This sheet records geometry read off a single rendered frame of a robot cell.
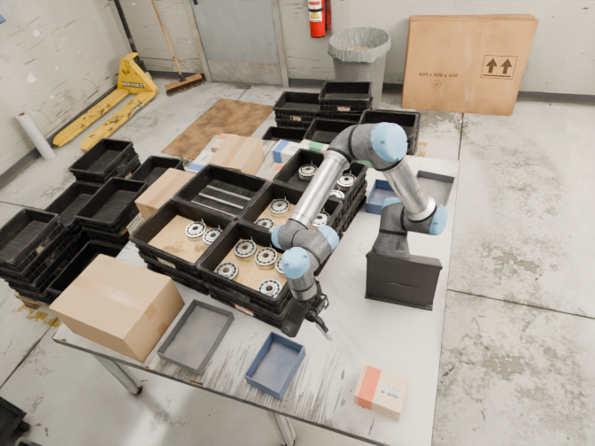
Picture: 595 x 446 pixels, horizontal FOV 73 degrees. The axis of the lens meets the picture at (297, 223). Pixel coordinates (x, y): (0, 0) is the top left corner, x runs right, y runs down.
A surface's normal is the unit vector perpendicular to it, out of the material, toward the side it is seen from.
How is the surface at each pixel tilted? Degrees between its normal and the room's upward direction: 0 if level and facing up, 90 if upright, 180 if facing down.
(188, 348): 0
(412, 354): 0
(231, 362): 0
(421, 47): 78
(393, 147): 62
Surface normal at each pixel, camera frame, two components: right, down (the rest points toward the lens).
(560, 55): -0.32, 0.70
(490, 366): -0.11, -0.70
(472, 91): -0.33, 0.46
